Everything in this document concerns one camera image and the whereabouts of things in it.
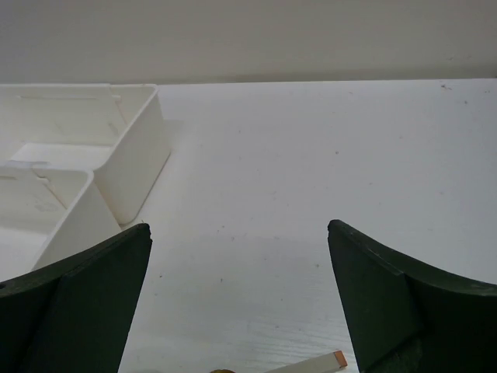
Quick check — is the white handled copper tip utensil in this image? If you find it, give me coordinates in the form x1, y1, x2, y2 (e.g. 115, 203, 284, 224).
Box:
267, 350, 348, 373

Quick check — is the white far plastic container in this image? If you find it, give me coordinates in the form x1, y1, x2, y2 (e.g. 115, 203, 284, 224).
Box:
1, 84, 171, 225

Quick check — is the white plastic container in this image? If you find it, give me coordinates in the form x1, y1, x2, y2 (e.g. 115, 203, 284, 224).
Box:
1, 161, 121, 281
1, 84, 171, 225

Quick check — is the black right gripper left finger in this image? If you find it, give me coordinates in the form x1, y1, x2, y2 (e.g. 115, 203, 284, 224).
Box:
1, 223, 152, 372

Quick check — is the white near plastic container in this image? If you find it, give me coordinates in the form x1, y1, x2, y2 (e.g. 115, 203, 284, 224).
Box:
1, 161, 121, 281

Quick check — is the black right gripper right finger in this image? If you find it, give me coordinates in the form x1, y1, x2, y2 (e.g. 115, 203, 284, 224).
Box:
328, 220, 496, 372

